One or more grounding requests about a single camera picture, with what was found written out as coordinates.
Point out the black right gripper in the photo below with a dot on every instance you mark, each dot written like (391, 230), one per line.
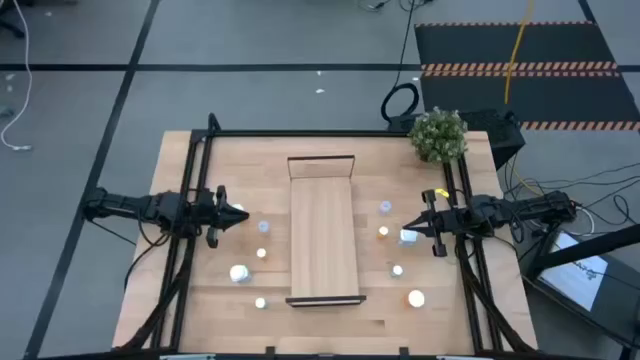
(450, 222)

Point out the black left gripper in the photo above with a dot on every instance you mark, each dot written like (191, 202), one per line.
(207, 215)

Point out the large white supplement bottle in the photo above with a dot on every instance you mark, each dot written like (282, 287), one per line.
(409, 239)
(239, 273)

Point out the clear pill bottle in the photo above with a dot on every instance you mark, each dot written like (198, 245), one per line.
(263, 226)
(384, 207)

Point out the small orange pill bottle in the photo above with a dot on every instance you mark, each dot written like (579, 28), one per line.
(261, 253)
(383, 231)

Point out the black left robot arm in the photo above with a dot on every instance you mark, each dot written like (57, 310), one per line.
(130, 206)

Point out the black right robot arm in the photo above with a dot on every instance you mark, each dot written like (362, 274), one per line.
(525, 207)

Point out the yellow gripper tag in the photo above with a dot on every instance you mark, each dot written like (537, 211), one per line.
(441, 192)

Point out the wooden tray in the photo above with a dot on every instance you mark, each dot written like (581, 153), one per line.
(322, 235)

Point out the green potted plant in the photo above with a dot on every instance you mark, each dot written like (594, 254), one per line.
(437, 135)

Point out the monitor with white screen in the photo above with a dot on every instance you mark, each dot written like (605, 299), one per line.
(575, 280)

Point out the black stand beam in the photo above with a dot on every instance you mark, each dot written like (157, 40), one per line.
(585, 248)

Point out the black hazard-striped floor mat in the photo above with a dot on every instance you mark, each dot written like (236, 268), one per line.
(475, 45)

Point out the black chair base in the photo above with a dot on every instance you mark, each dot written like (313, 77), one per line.
(10, 27)

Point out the black metal table frame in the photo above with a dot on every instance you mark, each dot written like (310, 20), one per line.
(300, 133)

